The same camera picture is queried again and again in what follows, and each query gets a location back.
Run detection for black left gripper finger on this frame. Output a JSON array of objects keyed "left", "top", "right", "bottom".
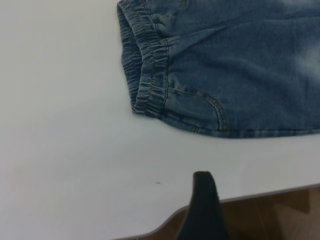
[{"left": 174, "top": 171, "right": 231, "bottom": 240}]

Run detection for blue denim jeans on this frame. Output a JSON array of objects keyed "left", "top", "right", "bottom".
[{"left": 116, "top": 0, "right": 320, "bottom": 140}]

